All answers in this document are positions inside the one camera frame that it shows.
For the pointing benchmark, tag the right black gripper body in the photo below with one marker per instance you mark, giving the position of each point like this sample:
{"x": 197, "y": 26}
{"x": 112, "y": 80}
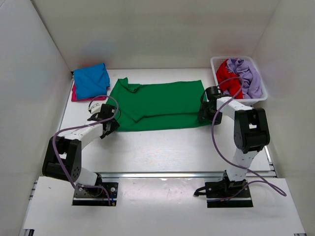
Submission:
{"x": 210, "y": 115}

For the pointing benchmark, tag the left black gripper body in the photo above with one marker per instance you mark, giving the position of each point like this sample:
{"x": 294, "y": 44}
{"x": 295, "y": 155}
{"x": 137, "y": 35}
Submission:
{"x": 114, "y": 125}

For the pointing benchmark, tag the green t shirt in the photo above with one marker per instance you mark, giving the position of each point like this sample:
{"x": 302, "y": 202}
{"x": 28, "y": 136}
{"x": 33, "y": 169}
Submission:
{"x": 157, "y": 106}

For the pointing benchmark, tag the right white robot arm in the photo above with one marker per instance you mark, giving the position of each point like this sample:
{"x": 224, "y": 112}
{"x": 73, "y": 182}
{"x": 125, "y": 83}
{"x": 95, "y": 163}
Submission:
{"x": 250, "y": 135}

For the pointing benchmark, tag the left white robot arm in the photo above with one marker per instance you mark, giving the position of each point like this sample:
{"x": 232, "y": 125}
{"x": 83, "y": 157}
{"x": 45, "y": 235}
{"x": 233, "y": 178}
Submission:
{"x": 63, "y": 158}

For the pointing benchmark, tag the folded blue t shirt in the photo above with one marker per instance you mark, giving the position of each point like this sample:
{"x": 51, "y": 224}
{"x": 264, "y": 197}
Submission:
{"x": 90, "y": 82}

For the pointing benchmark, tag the red t shirt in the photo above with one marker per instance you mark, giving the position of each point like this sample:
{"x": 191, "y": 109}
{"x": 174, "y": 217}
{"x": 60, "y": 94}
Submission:
{"x": 228, "y": 81}

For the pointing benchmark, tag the lilac t shirt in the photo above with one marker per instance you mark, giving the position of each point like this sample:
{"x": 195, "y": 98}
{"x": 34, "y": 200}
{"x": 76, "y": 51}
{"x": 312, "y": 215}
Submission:
{"x": 250, "y": 80}

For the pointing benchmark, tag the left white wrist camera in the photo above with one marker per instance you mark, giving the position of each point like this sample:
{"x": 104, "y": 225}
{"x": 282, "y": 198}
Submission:
{"x": 95, "y": 108}

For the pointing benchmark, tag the silver aluminium rail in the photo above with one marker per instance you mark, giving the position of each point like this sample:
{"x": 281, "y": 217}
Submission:
{"x": 161, "y": 174}

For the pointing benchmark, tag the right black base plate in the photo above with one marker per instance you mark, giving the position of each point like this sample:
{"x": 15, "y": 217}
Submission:
{"x": 226, "y": 194}

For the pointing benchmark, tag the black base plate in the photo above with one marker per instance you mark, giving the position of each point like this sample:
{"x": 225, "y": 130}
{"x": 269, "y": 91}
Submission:
{"x": 226, "y": 194}
{"x": 97, "y": 197}

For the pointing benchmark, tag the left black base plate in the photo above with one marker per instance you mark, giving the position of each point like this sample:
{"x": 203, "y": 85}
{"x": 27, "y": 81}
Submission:
{"x": 97, "y": 197}

